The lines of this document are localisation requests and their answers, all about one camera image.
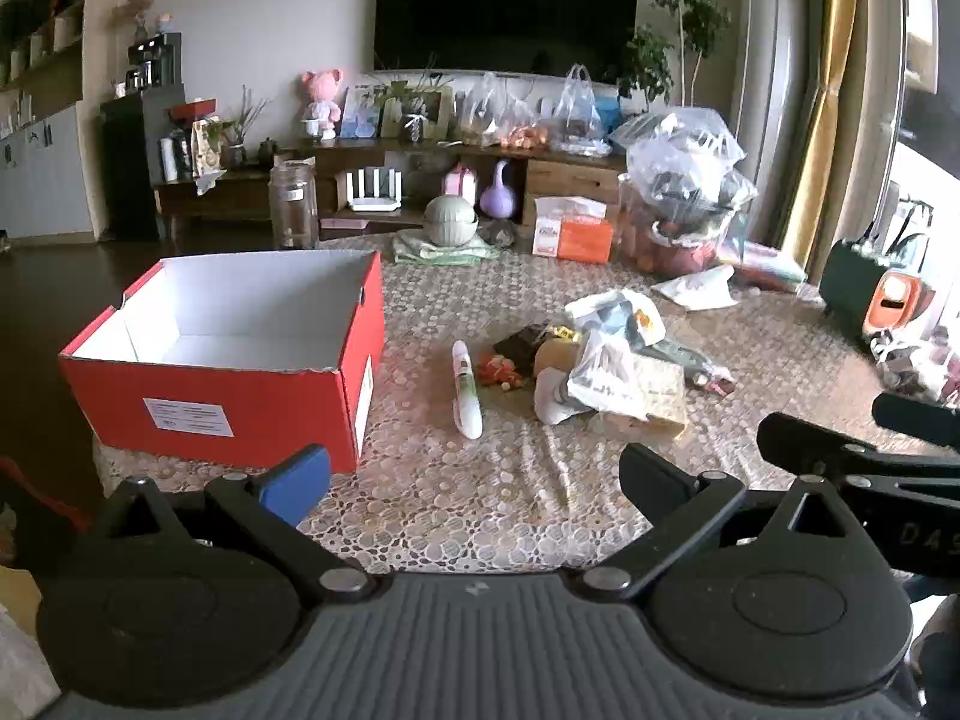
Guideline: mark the white paper towel roll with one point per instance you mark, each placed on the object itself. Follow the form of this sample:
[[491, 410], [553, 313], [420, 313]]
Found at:
[[169, 161]]

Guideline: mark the colourful flat packets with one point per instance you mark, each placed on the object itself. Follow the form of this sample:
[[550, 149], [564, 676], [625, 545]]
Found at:
[[772, 266]]

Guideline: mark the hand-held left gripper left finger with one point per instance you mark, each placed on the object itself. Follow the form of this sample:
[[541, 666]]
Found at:
[[296, 484]]

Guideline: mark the white printed plastic bag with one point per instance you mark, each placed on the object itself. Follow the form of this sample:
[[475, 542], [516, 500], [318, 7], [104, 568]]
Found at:
[[615, 315]]

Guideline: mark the clear plastic bag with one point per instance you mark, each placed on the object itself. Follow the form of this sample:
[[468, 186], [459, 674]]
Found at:
[[581, 116]]

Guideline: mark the green lidded bowl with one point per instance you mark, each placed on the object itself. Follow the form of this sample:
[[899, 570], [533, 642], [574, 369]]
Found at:
[[450, 221]]

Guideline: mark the wall shelf unit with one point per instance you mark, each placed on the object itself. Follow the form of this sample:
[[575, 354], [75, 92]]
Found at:
[[41, 52]]

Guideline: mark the black television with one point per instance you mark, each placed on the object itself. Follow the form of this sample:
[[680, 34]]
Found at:
[[506, 7]]

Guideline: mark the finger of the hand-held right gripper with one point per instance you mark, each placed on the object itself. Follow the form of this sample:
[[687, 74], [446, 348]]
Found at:
[[915, 414], [802, 439]]

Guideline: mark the vase with twigs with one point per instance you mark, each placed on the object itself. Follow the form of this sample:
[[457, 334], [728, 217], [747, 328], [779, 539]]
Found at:
[[241, 135]]

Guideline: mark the green orange appliance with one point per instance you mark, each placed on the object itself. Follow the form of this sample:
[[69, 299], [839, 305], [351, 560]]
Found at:
[[862, 292]]

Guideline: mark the black cabinet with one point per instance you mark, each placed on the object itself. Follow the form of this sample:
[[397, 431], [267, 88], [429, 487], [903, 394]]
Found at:
[[131, 165]]

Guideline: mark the orange white tissue box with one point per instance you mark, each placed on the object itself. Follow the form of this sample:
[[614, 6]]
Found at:
[[574, 236]]

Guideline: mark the pink plush doll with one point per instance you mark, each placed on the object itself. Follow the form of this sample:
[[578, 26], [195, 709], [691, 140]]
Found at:
[[322, 101]]

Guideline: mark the wooden photo frame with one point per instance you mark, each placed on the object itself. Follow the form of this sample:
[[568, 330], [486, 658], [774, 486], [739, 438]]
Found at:
[[439, 109]]

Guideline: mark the small red packet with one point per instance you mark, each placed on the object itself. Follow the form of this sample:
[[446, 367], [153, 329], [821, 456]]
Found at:
[[718, 384]]

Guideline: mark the pile of clear plastic bags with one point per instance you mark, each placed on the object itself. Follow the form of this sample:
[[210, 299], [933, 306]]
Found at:
[[686, 180]]

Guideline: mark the red cardboard box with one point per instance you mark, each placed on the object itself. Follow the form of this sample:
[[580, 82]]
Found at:
[[225, 397]]

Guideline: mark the green folded cloth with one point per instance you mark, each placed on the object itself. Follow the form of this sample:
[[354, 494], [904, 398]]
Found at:
[[412, 253]]

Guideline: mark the white green tube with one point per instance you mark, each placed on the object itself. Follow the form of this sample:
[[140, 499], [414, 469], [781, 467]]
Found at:
[[466, 390]]

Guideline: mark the blue picture frame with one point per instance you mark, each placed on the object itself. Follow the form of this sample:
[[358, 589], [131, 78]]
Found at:
[[360, 114]]

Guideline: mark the orange red snack packet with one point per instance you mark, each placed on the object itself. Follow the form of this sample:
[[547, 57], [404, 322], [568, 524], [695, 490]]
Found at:
[[501, 371]]

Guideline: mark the lace tablecloth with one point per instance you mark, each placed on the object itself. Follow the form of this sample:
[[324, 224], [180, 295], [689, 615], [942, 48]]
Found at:
[[480, 495]]

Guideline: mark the beige flat box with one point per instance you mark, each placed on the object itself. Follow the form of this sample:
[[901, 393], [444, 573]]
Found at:
[[664, 397]]

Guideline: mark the white paper bag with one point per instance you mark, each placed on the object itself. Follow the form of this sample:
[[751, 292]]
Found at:
[[697, 289]]

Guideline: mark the tall glass jar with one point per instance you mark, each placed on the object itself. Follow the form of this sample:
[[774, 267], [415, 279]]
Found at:
[[292, 206]]

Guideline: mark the white bag with grey print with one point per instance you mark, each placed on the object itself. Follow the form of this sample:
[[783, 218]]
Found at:
[[604, 379]]

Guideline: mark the yellow curtain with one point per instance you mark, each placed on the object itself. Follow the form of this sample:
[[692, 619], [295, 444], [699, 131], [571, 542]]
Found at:
[[821, 90]]

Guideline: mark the black coffee machine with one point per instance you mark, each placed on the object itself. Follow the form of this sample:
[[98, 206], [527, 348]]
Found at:
[[154, 60]]

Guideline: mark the white router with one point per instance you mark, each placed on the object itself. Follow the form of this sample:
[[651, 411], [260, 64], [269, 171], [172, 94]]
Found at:
[[369, 191]]

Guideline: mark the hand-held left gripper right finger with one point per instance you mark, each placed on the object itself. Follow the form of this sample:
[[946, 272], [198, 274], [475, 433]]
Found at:
[[652, 480]]

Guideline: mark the wooden television cabinet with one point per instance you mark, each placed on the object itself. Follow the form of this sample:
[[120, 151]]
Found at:
[[570, 178]]

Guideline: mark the dark snack packet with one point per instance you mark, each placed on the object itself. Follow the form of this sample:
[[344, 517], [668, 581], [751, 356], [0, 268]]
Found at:
[[525, 341]]

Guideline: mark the pink lunch box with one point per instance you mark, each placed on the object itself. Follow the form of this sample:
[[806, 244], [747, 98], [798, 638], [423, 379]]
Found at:
[[459, 184]]

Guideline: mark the patterned snack bag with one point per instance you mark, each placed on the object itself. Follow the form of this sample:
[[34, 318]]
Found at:
[[206, 150]]

